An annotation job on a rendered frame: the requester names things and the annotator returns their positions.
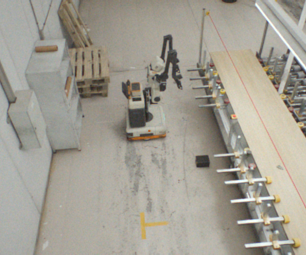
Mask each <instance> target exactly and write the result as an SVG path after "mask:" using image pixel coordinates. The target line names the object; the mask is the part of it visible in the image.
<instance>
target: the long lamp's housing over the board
mask: <svg viewBox="0 0 306 255"><path fill-rule="evenodd" d="M255 5H258V6H259V8H260V9H261V10H262V12H263V14H264V15H265V16H266V17H267V18H268V19H269V21H270V23H271V24H272V25H273V26H274V27H275V29H277V31H278V32H279V34H280V35H281V36H282V37H283V39H284V41H285V42H287V44H288V45H289V46H290V48H291V49H292V51H293V52H294V53H295V54H296V55H297V57H298V58H299V59H300V61H301V62H302V63H303V64H304V65H305V67H306V52H305V51H304V48H303V47H302V46H301V45H300V44H299V43H298V41H297V40H296V39H295V38H294V37H293V35H291V34H290V32H289V31H288V29H287V28H286V27H285V26H284V25H283V24H282V22H281V21H280V20H279V18H278V17H277V16H276V15H275V14H274V13H273V11H272V10H271V9H269V7H268V5H267V4H266V3H265V2H264V1H263V0H256V2H255Z"/></svg>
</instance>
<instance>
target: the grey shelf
mask: <svg viewBox="0 0 306 255"><path fill-rule="evenodd" d="M53 45H57V46H58V50H57V51H48V52H36V51H35V47H38V46H53ZM35 47H34V49H33V52H32V55H31V59H30V62H29V65H28V68H27V70H26V72H25V76H26V77H27V80H28V82H29V86H30V89H32V90H34V91H35V95H36V97H37V100H38V104H39V107H40V110H41V113H42V115H43V117H44V120H45V123H46V132H47V136H48V139H49V142H50V143H51V145H52V149H53V152H54V153H56V151H55V150H59V149H72V148H78V151H81V147H80V144H79V142H80V133H81V127H82V118H83V117H84V114H83V109H82V105H81V100H80V97H79V93H78V88H77V84H76V80H75V76H74V72H73V67H72V64H71V59H70V55H69V50H68V47H67V42H66V39H54V40H39V41H36V43H35ZM66 53H67V54H66ZM70 69H71V70H70ZM71 74H72V75H71ZM67 77H72V82H71V84H70V89H69V94H68V98H67V97H66V93H65V84H66V79H67ZM74 85H75V86H74ZM64 101H65V102H64ZM78 101H79V102H80V103H79V102H78ZM79 106H80V107H79ZM47 128H48V129H47Z"/></svg>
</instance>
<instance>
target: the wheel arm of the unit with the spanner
mask: <svg viewBox="0 0 306 255"><path fill-rule="evenodd" d="M249 170H250V169H249V168H245V171H249ZM240 171H241V169H240V168H236V169H224V170H217V174H219V173H231V172H240Z"/></svg>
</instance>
